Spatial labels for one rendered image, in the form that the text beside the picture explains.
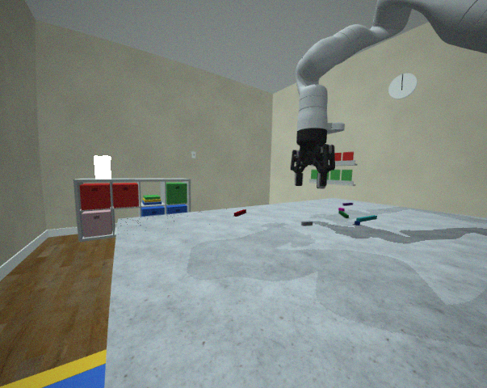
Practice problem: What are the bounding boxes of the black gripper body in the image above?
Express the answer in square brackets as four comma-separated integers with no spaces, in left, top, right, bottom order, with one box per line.
[296,128,327,165]

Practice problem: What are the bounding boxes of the turquoise rod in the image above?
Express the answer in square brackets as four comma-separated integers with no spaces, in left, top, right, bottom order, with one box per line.
[356,215,377,221]

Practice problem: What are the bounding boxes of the red rod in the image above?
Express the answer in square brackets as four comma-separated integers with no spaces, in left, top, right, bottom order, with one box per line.
[234,209,246,217]

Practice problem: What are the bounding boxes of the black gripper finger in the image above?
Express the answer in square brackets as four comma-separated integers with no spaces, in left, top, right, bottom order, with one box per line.
[291,150,308,186]
[306,144,335,189]

